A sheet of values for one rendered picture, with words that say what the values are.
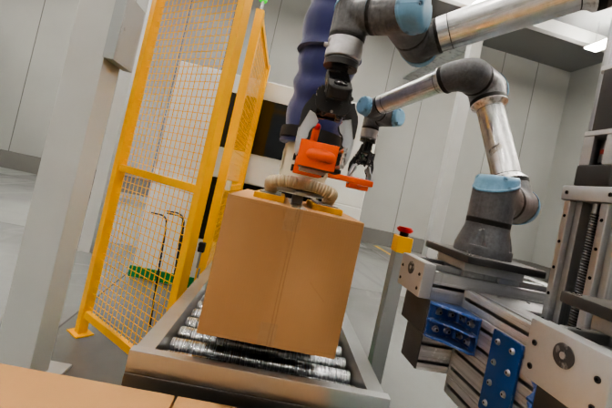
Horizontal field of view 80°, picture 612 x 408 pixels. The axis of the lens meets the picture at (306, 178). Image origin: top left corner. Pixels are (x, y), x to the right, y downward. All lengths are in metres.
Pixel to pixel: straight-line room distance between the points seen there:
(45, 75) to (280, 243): 10.39
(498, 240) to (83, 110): 1.67
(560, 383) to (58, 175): 1.81
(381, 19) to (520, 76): 12.11
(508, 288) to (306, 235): 0.55
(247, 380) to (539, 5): 1.06
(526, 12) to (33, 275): 1.96
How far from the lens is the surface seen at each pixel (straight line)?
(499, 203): 1.11
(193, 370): 1.11
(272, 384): 1.11
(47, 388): 1.12
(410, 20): 0.75
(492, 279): 1.13
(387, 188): 10.46
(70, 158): 1.89
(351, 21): 0.79
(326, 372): 1.35
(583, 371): 0.65
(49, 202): 1.94
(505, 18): 0.85
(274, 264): 1.07
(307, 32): 1.38
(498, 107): 1.36
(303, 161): 0.69
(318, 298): 1.10
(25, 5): 11.85
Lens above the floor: 1.12
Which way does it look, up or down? 1 degrees up
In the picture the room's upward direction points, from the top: 13 degrees clockwise
